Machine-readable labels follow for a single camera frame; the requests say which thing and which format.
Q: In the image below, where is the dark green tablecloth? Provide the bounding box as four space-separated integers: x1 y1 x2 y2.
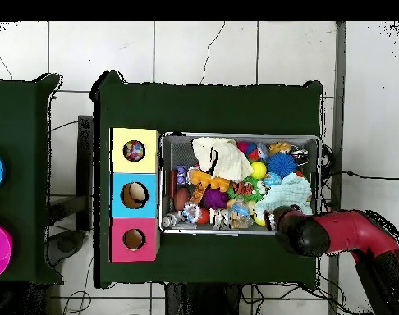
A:
89 69 324 290
0 72 65 285

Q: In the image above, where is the globe print ball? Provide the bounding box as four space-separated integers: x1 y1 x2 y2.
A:
262 171 282 188

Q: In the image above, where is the black cable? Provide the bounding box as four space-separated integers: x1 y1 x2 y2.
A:
320 169 399 181

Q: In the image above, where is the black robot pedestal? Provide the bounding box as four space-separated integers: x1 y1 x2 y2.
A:
164 282 244 315

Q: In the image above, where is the wooden box with three holes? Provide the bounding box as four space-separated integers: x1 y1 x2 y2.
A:
108 126 161 263

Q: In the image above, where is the silver wire mesh bin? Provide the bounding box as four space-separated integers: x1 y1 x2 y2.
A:
158 131 323 236

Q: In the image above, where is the crumpled clear plastic packet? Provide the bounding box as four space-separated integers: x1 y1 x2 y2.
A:
181 202 201 226

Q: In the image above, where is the orange toy building block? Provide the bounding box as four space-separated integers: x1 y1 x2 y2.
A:
187 168 231 194

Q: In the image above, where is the blue spiky rubber ball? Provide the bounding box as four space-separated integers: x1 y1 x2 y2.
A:
265 151 298 179

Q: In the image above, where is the tiger plush toy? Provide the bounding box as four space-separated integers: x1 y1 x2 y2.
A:
231 180 255 195

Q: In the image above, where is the yellow tennis ball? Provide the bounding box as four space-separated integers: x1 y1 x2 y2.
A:
250 161 268 180

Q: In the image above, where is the cream muslin cloth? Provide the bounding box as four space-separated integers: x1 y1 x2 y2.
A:
191 136 254 182

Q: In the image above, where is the colourful dotted cloth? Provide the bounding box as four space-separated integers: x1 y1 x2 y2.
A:
122 139 146 162

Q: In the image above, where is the mint green muslin cloth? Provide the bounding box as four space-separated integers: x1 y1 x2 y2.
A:
254 171 314 217

